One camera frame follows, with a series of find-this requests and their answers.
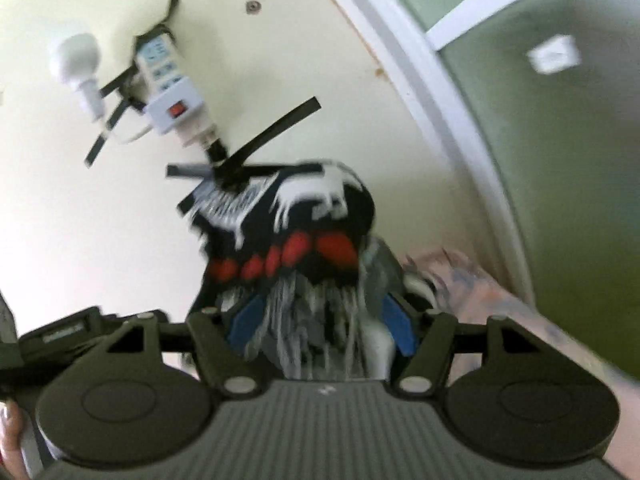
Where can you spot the black patterned knit sweater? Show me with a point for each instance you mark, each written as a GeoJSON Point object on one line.
{"type": "Point", "coordinates": [301, 236]}

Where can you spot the pink floral bed sheet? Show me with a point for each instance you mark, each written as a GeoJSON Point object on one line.
{"type": "Point", "coordinates": [463, 288]}

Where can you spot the white plug adapter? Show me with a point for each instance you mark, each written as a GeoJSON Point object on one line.
{"type": "Point", "coordinates": [78, 57]}

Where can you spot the white power strip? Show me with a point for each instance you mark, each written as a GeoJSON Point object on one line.
{"type": "Point", "coordinates": [174, 104]}

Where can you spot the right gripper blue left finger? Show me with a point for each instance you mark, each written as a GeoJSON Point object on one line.
{"type": "Point", "coordinates": [243, 321]}

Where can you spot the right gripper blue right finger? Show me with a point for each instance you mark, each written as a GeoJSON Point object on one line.
{"type": "Point", "coordinates": [399, 324]}

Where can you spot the white framed glass door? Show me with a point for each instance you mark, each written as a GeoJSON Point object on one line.
{"type": "Point", "coordinates": [535, 105]}

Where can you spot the person's left hand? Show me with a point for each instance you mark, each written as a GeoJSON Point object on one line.
{"type": "Point", "coordinates": [12, 427]}

